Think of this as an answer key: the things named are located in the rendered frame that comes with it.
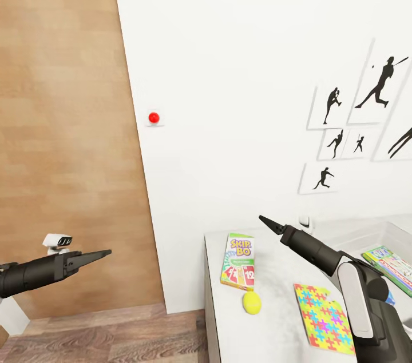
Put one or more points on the jigsaw puzzle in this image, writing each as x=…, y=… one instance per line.
x=326, y=324

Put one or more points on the toy box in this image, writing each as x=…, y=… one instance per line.
x=371, y=237

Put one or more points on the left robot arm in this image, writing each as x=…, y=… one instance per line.
x=18, y=278

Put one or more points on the board game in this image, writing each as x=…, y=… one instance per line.
x=395, y=268
x=238, y=268
x=390, y=300

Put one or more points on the tennis ball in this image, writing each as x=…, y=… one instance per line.
x=252, y=303

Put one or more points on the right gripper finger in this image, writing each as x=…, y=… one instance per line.
x=277, y=228

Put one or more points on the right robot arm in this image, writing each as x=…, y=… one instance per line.
x=377, y=331

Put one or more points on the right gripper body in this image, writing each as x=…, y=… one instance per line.
x=301, y=243

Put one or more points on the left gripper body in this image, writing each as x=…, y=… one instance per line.
x=45, y=271

